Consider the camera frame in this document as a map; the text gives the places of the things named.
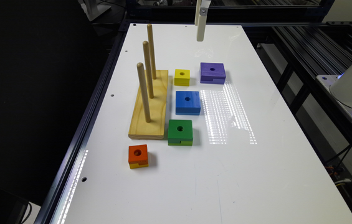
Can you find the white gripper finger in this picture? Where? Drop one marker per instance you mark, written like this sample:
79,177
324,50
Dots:
201,25
198,6

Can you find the small yellow wooden block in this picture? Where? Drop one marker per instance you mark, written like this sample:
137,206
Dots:
182,77

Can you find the purple wooden block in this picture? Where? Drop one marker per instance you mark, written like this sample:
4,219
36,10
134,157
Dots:
212,73

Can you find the blue wooden block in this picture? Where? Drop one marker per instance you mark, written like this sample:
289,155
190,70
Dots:
188,103

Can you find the green wooden block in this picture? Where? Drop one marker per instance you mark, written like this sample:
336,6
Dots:
180,132

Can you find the orange and yellow block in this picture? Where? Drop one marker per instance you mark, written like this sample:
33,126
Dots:
138,156

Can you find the rear wooden peg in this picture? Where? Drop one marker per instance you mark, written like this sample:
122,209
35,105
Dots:
151,50

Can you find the wooden peg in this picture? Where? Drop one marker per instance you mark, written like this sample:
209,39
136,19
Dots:
149,78
151,50
143,89

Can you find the middle wooden peg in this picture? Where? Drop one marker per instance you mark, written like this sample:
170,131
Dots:
149,78

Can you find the front wooden peg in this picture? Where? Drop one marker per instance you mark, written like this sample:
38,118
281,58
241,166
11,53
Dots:
143,89

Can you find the wooden peg base board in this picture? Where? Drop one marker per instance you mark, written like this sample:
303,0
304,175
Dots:
154,130

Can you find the black aluminium frame rack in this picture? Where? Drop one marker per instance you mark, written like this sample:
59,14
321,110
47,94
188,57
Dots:
311,48

